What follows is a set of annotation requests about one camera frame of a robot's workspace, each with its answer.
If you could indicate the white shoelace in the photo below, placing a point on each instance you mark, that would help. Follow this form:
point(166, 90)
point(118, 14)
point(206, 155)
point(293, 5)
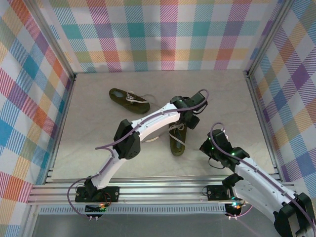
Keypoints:
point(130, 97)
point(176, 127)

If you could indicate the olive green canvas shoe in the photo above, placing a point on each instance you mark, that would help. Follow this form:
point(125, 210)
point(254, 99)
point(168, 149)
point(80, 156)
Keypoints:
point(176, 150)
point(138, 107)

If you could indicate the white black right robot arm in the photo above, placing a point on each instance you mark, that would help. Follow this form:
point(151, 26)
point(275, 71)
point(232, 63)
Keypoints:
point(259, 177)

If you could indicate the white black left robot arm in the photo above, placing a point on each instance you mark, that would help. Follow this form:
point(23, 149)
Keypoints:
point(158, 121)

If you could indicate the small circuit board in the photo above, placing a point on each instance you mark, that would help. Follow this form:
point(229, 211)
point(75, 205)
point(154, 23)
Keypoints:
point(233, 209)
point(95, 209)

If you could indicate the colourful plaid cloth panel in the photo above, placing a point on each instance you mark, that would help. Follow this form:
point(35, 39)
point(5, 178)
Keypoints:
point(296, 98)
point(158, 37)
point(19, 98)

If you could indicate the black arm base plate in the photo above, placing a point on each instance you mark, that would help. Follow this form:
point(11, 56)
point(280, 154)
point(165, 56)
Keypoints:
point(114, 193)
point(214, 193)

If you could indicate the aluminium side rail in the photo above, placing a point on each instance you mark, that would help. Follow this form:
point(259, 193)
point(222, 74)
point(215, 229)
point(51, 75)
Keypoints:
point(262, 123)
point(61, 123)

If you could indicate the aluminium mounting rail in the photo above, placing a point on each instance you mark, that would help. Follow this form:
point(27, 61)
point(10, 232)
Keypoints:
point(160, 191)

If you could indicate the aluminium corner post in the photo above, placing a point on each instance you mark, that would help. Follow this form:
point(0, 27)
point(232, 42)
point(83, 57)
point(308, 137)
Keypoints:
point(267, 37)
point(55, 44)

